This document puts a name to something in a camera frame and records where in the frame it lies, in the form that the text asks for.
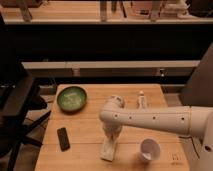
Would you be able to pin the white tube bottle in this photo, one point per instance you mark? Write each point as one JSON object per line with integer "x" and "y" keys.
{"x": 142, "y": 102}

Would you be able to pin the green bowl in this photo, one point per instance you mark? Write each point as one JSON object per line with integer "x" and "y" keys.
{"x": 72, "y": 99}

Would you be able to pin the grey metal rail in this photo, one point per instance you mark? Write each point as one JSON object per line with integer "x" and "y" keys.
{"x": 112, "y": 68}

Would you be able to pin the black smartphone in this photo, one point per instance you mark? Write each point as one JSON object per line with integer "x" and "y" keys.
{"x": 63, "y": 139}

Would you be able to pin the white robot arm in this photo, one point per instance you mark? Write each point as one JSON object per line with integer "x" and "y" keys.
{"x": 183, "y": 120}

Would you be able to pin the black office chair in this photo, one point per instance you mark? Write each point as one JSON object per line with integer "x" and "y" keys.
{"x": 19, "y": 93}

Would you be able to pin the white sponge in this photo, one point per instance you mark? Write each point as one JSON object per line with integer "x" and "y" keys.
{"x": 108, "y": 150}

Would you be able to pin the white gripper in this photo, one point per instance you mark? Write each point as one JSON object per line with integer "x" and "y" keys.
{"x": 112, "y": 132}

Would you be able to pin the white cup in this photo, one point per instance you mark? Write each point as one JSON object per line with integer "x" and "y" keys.
{"x": 149, "y": 150}

